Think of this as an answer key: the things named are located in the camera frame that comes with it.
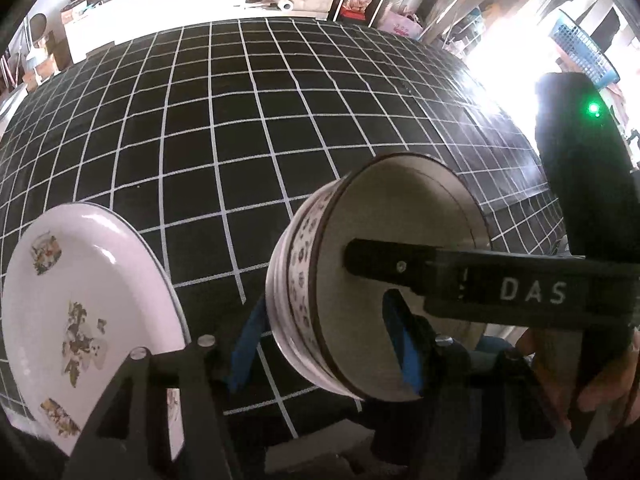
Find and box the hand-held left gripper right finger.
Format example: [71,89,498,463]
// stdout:
[370,292,588,480]

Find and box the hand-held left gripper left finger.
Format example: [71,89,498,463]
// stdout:
[62,297,268,480]

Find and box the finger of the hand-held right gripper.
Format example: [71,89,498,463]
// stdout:
[344,237,442,295]

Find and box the bowl with pink flowers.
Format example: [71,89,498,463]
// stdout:
[265,152,493,404]

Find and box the white plate with floral print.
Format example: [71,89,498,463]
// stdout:
[0,202,188,461]

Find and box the person's right hand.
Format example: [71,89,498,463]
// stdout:
[516,327,640,433]

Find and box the blue plastic basket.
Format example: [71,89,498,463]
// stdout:
[549,9,622,87]

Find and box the black checked tablecloth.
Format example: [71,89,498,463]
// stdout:
[0,17,569,461]

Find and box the pink bag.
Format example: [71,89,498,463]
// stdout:
[377,10,424,41]

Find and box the paper towel roll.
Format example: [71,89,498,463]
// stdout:
[239,0,296,13]

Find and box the white cabinet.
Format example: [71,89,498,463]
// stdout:
[64,0,347,63]

